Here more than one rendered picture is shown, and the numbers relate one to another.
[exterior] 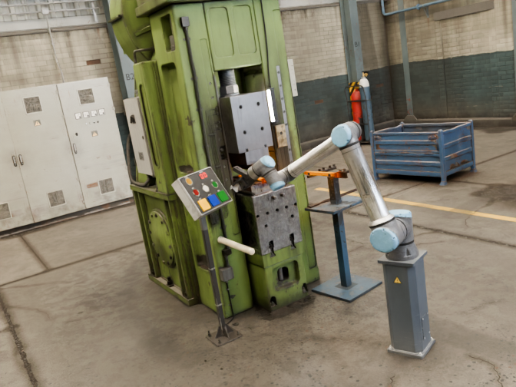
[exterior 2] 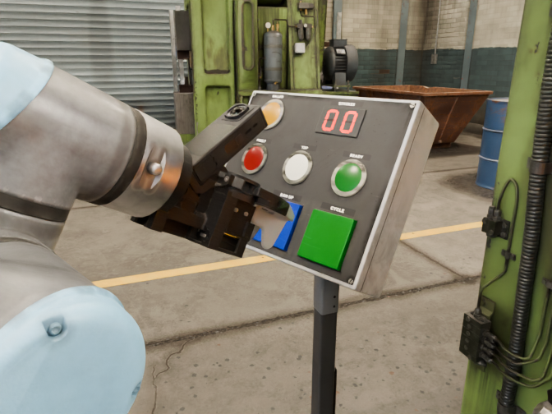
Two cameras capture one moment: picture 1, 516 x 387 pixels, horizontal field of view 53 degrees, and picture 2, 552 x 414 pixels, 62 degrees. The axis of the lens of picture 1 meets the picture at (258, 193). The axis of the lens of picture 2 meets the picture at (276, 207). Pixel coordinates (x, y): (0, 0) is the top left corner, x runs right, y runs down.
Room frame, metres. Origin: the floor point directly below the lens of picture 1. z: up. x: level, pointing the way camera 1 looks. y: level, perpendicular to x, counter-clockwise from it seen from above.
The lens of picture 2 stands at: (3.42, -0.38, 1.25)
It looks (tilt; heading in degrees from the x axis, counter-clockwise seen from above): 18 degrees down; 99
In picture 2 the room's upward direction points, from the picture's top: straight up
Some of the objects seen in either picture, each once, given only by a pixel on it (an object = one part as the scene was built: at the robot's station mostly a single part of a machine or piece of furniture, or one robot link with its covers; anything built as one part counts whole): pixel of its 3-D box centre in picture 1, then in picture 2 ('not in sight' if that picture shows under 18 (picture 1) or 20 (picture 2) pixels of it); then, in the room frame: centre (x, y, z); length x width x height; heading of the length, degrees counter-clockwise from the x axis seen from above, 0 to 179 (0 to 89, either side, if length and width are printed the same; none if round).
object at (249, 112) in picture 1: (242, 121); not in sight; (3.94, 0.03, 1.43); 0.42 x 0.39 x 0.40; 30
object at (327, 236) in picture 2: (222, 196); (327, 239); (3.39, 0.24, 1.01); 0.07 x 0.05 x 0.07; 145
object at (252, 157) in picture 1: (243, 154); not in sight; (3.92, 0.07, 1.18); 0.42 x 0.20 x 0.10; 30
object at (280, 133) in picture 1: (280, 135); not in sight; (4.01, -0.25, 1.27); 0.09 x 0.02 x 0.17; 120
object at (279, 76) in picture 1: (273, 148); not in sight; (4.24, -0.19, 1.15); 0.44 x 0.26 x 2.30; 30
